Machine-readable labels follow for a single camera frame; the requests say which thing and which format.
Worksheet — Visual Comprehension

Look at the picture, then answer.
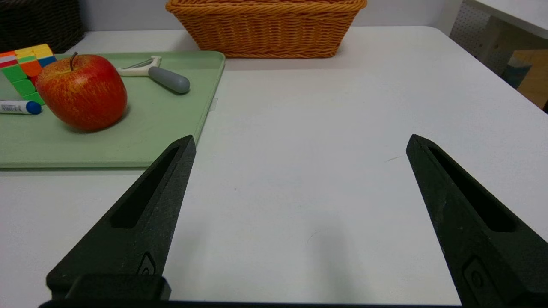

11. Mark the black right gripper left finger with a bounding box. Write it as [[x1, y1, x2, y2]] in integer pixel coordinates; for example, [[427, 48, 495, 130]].
[[46, 135, 197, 302]]

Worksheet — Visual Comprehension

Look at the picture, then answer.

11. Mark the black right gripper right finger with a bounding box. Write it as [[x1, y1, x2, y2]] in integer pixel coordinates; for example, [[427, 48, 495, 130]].
[[406, 134, 548, 308]]

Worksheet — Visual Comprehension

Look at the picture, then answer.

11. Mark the red apple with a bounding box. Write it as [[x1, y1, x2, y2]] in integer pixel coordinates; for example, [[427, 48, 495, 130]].
[[36, 52, 128, 131]]

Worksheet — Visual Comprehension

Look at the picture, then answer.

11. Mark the white peeler with grey handle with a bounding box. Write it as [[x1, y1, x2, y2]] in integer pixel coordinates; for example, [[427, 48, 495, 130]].
[[116, 56, 191, 94]]

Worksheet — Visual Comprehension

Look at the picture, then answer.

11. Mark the white marker with blue cap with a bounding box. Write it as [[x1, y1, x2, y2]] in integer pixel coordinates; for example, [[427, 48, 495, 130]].
[[0, 100, 42, 115]]

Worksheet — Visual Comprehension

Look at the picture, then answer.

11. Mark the colourful puzzle cube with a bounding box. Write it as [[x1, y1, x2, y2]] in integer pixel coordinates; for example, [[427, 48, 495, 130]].
[[0, 44, 57, 106]]

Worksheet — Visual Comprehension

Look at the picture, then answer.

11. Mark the dark brown wicker basket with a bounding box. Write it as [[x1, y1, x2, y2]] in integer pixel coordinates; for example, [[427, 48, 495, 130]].
[[0, 0, 85, 54]]

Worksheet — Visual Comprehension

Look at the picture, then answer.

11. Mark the orange wicker basket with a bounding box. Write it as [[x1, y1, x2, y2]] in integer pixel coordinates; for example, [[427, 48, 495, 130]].
[[166, 0, 368, 59]]

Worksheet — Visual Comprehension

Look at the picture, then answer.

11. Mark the green plastic tray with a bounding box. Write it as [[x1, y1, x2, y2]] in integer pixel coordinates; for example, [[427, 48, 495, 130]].
[[0, 51, 226, 169]]

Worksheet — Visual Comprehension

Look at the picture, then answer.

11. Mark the cardboard box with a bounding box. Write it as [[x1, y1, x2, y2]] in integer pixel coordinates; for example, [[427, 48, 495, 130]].
[[501, 48, 548, 113]]

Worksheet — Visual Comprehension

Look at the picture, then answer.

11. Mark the white pegboard panel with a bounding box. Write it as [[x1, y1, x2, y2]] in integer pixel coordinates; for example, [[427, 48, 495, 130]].
[[450, 2, 497, 75]]

